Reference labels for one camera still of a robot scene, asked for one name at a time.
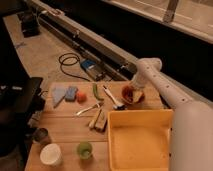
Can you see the blue cloth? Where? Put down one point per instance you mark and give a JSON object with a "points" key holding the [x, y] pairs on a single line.
{"points": [[58, 94]]}

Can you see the metal cup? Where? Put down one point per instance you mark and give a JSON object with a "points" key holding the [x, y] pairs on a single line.
{"points": [[41, 136]]}

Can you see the metal fork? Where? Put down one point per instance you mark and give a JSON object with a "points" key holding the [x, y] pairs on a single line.
{"points": [[97, 105]]}

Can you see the metal spoon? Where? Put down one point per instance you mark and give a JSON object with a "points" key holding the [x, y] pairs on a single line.
{"points": [[117, 104]]}

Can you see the yellow plastic bin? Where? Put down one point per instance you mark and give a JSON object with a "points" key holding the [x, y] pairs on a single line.
{"points": [[139, 140]]}

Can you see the blue sponge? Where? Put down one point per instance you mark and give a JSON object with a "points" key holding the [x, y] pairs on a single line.
{"points": [[71, 93]]}

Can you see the red bowl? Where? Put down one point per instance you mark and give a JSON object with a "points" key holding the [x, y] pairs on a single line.
{"points": [[131, 95]]}

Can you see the black box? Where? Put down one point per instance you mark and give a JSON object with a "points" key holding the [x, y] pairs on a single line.
{"points": [[29, 25]]}

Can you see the green cup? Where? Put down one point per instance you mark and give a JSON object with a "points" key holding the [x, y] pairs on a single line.
{"points": [[84, 150]]}

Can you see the orange fruit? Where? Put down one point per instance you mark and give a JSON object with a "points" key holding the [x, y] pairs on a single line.
{"points": [[81, 97]]}

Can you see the white cup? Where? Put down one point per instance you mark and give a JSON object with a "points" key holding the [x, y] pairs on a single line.
{"points": [[51, 155]]}

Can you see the blue device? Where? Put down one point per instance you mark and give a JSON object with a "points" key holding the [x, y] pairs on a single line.
{"points": [[92, 69]]}

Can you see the black equipment stand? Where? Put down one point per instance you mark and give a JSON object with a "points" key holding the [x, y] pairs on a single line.
{"points": [[16, 108]]}

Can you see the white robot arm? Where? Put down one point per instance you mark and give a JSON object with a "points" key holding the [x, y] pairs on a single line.
{"points": [[191, 139]]}

